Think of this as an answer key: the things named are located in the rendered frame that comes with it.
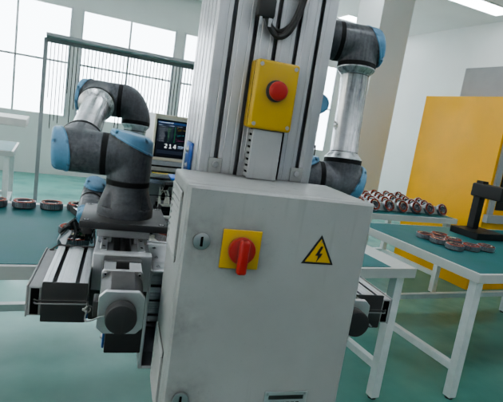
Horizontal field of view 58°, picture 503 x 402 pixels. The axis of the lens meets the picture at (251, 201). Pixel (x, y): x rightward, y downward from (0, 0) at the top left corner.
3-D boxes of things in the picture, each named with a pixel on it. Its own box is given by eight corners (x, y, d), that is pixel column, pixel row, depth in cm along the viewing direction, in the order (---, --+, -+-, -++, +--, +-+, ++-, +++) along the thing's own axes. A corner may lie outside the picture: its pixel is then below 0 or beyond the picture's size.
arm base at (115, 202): (153, 222, 124) (157, 187, 122) (94, 218, 119) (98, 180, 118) (150, 210, 138) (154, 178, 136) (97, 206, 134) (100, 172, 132)
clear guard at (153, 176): (205, 199, 188) (207, 185, 187) (147, 195, 178) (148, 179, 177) (184, 184, 217) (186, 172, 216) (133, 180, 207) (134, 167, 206)
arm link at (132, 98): (155, 92, 168) (140, 223, 171) (124, 87, 165) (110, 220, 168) (156, 87, 157) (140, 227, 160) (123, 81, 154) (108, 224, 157)
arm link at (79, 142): (106, 143, 116) (124, 79, 162) (43, 135, 113) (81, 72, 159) (104, 183, 122) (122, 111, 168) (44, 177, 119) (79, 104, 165)
